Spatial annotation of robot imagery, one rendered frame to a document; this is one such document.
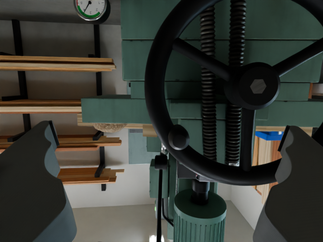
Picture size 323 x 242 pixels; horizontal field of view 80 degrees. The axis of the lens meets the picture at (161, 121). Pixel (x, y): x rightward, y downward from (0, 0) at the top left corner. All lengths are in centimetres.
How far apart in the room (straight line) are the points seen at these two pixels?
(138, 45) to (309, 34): 37
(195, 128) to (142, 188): 296
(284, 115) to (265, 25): 20
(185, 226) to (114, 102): 45
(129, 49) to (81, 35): 260
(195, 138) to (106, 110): 22
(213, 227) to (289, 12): 60
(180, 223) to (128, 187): 260
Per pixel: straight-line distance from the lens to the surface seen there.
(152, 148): 81
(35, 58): 265
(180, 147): 22
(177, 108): 36
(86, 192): 341
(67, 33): 310
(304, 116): 55
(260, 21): 51
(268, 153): 243
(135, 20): 48
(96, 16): 43
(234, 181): 31
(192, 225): 69
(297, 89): 53
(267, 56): 50
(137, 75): 46
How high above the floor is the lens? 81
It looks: 10 degrees up
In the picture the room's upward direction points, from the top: 179 degrees counter-clockwise
